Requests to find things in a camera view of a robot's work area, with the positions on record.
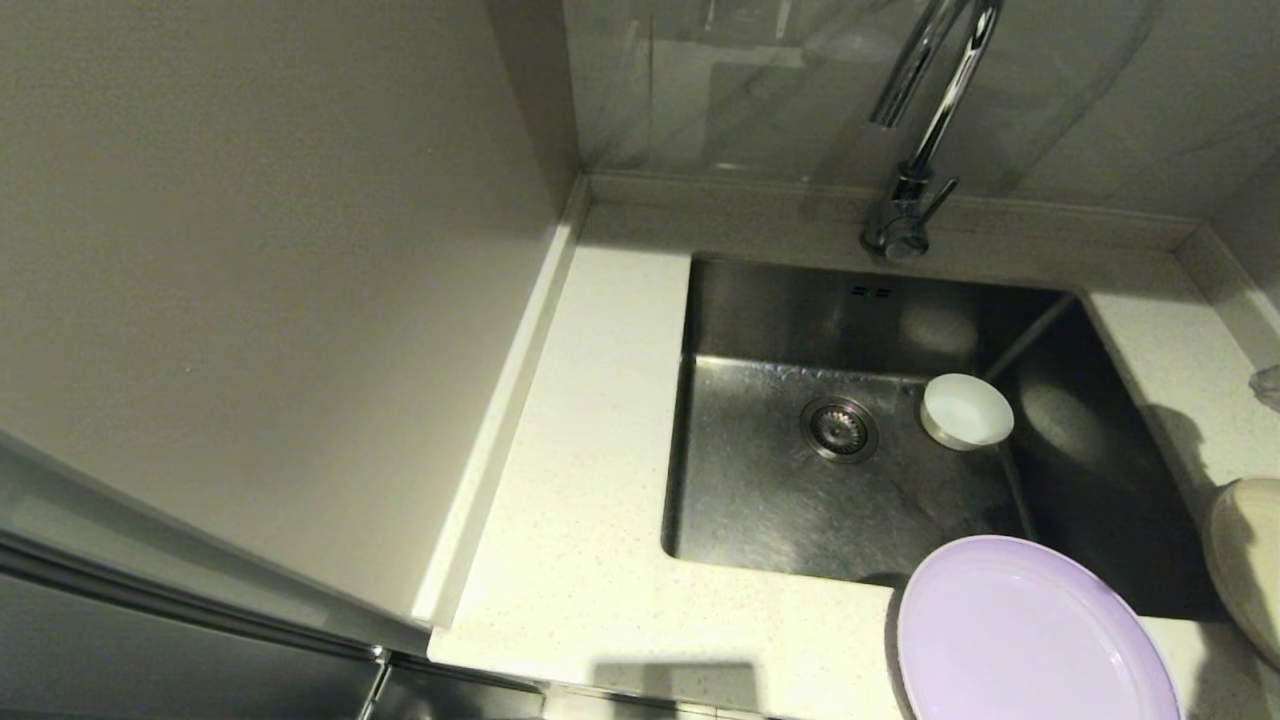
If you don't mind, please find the stainless steel sink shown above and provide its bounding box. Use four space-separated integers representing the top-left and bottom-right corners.
660 252 1237 621

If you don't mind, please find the lilac round plate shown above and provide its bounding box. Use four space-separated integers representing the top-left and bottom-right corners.
895 535 1183 720

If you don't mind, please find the small white bowl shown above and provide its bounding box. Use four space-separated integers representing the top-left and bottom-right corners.
920 373 1015 452

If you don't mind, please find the chrome gooseneck faucet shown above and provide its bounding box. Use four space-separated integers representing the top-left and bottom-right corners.
862 0 1005 263

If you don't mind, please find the beige round plate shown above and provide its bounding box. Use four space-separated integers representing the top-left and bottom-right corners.
1203 478 1280 669

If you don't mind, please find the grey metal cabinet front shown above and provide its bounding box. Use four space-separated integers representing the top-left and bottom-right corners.
0 430 546 720

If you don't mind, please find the round metal drain strainer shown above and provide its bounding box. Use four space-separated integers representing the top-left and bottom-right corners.
799 396 881 463

